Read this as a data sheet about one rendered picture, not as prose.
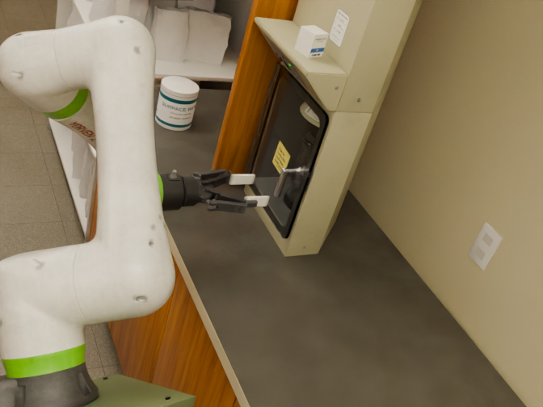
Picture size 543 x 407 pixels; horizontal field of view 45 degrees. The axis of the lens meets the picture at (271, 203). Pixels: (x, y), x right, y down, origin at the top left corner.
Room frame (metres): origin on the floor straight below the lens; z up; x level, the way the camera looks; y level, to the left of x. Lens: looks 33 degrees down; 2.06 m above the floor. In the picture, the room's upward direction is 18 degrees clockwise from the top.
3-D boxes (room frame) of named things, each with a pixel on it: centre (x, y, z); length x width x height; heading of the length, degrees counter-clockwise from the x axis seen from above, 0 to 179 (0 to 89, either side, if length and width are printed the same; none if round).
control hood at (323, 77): (1.59, 0.06, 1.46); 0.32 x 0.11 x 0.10; 34
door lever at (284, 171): (1.52, -0.02, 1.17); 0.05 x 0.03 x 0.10; 124
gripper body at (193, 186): (1.37, 0.19, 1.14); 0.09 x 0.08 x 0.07; 124
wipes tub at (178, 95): (2.05, 0.42, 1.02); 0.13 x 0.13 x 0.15
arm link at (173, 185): (1.33, 0.25, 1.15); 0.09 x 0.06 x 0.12; 34
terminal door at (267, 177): (1.62, 0.01, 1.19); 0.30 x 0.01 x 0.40; 34
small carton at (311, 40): (1.55, 0.03, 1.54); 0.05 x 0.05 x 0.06; 53
